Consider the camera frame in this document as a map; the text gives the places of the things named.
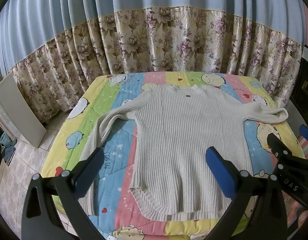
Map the cream ribbed knit sweater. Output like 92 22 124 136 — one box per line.
81 85 288 222

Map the dark cabinet at right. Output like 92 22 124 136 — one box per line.
291 45 308 125

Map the white leaning board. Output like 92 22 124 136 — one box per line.
0 73 46 148

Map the blue cloth on floor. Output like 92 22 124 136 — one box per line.
0 132 18 166

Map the blue and floral curtain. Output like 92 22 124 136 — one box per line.
0 0 308 122

